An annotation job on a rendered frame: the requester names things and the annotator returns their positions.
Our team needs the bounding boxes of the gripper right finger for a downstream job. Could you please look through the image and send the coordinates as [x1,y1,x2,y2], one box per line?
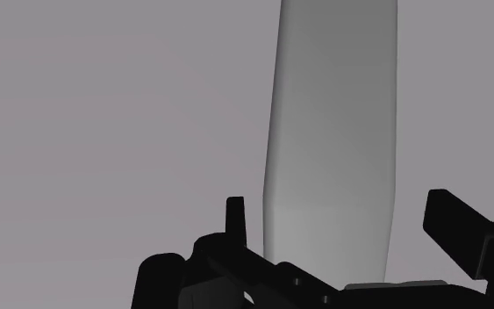
[421,188,494,309]

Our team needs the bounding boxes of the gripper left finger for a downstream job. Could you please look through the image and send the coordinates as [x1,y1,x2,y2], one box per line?
[130,196,341,309]

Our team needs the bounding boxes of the white tall rounded object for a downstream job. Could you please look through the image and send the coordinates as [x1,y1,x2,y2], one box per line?
[261,0,399,286]

